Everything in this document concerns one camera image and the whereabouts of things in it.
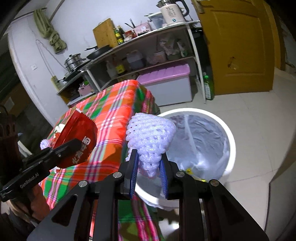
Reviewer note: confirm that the plaid tablecloth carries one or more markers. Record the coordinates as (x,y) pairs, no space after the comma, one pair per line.
(111,109)

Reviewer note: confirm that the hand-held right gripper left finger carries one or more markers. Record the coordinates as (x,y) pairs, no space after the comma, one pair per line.
(133,176)

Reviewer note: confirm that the clear lidded plastic container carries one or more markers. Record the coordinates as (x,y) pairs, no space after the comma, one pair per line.
(157,20)

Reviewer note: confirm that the white electric kettle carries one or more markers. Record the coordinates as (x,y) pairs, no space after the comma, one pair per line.
(171,14)

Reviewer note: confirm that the small foam fruit net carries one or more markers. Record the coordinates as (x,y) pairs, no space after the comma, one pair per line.
(45,144)

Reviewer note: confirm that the yellow label bottle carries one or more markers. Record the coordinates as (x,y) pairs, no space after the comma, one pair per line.
(120,68)

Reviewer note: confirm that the pink utensil holder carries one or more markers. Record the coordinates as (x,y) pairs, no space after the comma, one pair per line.
(143,29)

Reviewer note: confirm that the purple lid storage box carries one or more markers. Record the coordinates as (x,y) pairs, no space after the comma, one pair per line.
(166,88)

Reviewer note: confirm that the green plastic bottle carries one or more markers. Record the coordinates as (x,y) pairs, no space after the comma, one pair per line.
(208,88)

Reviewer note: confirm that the dark condiment bottle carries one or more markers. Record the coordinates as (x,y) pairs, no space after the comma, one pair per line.
(120,36)
(115,37)

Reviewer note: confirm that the cream paper wrapper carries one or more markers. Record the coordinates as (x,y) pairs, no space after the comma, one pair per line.
(59,128)

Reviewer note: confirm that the green hanging cloth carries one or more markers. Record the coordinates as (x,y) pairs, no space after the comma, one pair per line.
(52,34)

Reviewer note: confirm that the person's left hand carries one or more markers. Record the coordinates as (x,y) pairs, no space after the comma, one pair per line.
(40,204)

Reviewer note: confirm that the dark liquid plastic jug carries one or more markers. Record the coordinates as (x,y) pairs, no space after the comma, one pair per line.
(135,60)

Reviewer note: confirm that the red sauce jar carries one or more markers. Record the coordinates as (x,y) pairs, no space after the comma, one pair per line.
(129,35)

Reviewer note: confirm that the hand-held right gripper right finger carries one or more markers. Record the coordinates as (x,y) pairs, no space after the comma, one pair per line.
(163,178)

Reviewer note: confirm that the large white foam fruit net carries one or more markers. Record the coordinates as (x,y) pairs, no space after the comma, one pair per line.
(148,136)

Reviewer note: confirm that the yellowish power strip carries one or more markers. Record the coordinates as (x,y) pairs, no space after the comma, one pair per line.
(55,82)

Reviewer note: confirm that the black induction cooker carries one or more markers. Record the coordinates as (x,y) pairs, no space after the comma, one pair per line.
(71,75)

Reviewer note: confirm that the black frying pan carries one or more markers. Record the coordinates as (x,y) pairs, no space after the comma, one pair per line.
(99,52)

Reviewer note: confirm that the white plastic bin liner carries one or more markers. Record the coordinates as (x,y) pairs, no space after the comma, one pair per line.
(203,139)

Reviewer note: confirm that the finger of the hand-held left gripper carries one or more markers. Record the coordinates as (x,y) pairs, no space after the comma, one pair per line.
(69,148)

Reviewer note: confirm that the pink plastic basket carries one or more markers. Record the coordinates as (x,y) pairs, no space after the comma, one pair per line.
(85,90)

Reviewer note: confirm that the translucent white bottle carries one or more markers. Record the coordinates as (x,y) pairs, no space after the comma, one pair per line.
(111,69)

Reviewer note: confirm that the yellow wooden door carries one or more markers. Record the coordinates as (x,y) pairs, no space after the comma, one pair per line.
(242,46)

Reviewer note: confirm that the short metal shelf rack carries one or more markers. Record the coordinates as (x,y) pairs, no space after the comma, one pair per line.
(91,81)

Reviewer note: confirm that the steel steamer pot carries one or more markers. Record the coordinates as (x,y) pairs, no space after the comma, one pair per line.
(72,61)

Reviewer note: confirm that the long metal shelf rack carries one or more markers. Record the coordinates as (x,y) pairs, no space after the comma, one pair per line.
(138,39)

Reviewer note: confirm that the wooden cutting board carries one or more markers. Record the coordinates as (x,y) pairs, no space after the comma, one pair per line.
(105,34)

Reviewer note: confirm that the red snack packet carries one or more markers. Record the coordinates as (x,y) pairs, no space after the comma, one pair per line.
(76,129)

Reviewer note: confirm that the white round bin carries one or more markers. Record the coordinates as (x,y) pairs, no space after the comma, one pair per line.
(148,193)

